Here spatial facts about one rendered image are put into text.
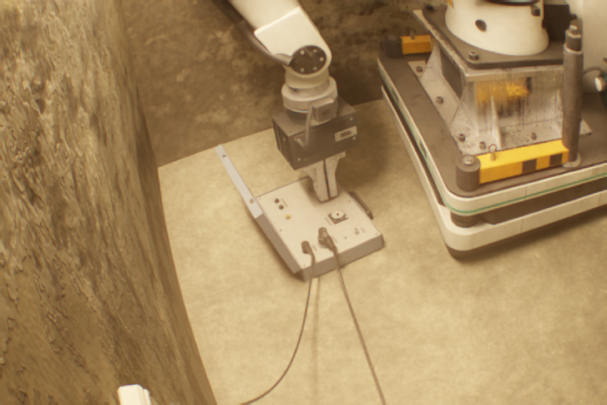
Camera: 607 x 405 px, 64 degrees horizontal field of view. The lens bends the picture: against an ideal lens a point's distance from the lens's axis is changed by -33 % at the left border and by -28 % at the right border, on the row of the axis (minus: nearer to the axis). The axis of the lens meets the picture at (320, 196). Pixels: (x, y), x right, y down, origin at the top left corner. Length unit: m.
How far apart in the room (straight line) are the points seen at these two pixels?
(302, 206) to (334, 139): 0.29
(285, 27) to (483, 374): 1.15
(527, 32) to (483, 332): 0.96
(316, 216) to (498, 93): 0.77
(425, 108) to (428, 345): 0.79
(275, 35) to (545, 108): 0.93
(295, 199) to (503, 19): 1.03
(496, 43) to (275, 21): 0.68
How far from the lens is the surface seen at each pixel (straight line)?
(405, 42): 2.44
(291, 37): 1.78
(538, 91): 2.01
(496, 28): 1.89
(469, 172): 1.77
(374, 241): 2.09
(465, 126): 2.04
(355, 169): 2.42
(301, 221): 2.17
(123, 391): 0.74
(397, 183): 2.35
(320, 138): 2.00
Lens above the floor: 1.52
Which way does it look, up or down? 41 degrees down
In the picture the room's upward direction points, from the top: 10 degrees counter-clockwise
